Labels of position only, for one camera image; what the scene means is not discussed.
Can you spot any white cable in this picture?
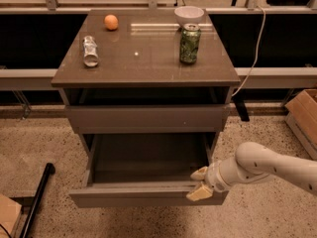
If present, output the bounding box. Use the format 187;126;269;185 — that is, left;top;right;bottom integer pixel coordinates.
231;5;267;97

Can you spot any cardboard box bottom left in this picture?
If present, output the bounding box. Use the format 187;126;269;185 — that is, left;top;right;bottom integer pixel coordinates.
0;193;22;238

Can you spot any grey drawer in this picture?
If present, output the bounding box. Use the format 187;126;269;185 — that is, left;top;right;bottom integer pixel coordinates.
65;105;229;134
69;133;227;208

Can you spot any black pole on floor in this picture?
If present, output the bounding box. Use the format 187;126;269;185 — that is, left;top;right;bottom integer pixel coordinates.
19;163;55;238

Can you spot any cardboard box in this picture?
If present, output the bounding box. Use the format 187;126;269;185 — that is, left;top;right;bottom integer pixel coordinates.
0;193;22;238
285;89;317;160

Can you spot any white bowl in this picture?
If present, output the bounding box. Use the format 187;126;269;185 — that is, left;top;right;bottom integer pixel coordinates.
174;6;204;26

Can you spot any grey drawer cabinet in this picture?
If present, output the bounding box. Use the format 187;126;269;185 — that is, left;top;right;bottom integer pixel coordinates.
51;9;241;157

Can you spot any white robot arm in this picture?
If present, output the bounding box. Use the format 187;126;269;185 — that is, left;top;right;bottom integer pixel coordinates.
186;142;317;201

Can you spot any grey metal railing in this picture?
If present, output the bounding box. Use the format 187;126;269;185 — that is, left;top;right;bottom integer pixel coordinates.
0;67;317;91

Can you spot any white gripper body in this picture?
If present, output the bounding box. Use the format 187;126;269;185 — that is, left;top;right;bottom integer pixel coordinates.
204;162;230;192

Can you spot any orange fruit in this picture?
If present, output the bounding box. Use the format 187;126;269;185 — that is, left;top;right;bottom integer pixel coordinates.
104;15;119;31

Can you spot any cardboard box right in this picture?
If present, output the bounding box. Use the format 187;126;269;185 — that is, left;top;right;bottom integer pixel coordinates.
285;89;317;160

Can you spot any lying silver can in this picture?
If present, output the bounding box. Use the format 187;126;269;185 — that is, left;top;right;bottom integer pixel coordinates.
82;36;99;67

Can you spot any grey top drawer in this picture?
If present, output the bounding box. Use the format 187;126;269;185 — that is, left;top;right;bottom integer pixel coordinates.
65;105;229;134

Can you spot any green soda can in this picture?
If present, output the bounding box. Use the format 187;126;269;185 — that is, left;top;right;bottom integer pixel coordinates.
179;24;201;64

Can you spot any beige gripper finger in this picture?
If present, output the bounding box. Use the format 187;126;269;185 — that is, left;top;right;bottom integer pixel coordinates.
190;167;208;180
186;181;213;201

